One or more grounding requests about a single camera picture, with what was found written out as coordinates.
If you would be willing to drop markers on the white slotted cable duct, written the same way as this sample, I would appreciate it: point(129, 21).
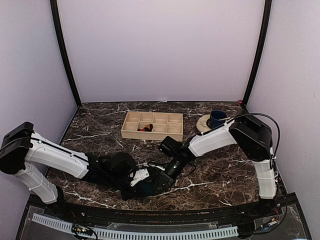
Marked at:
point(121, 231)

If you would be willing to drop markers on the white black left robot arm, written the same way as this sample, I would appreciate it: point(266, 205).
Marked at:
point(22, 148)

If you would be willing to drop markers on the green christmas bear sock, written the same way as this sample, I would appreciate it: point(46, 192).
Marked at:
point(147, 188)

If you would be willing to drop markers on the black left frame post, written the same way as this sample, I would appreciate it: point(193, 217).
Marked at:
point(63, 52)

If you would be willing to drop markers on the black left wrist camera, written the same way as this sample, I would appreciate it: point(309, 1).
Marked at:
point(123, 164)

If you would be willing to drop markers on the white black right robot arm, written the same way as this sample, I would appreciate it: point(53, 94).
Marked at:
point(254, 138)

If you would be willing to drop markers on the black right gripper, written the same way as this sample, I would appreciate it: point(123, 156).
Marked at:
point(165, 179)

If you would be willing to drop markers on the wooden compartment tray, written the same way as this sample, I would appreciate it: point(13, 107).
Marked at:
point(165, 124)

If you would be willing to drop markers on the dark blue mug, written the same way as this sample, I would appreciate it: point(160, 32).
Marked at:
point(214, 118)

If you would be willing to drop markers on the black red yellow argyle sock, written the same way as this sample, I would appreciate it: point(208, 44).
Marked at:
point(142, 127)

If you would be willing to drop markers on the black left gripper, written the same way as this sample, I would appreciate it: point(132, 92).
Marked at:
point(126, 195)

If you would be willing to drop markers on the black frame post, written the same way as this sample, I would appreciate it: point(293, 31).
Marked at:
point(63, 52)
point(258, 53)

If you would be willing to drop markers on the black front table rail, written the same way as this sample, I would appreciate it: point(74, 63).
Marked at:
point(158, 211)

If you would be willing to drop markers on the cream saucer plate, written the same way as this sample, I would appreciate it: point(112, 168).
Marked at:
point(202, 125)

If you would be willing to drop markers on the black right frame post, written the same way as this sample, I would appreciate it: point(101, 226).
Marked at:
point(258, 53)

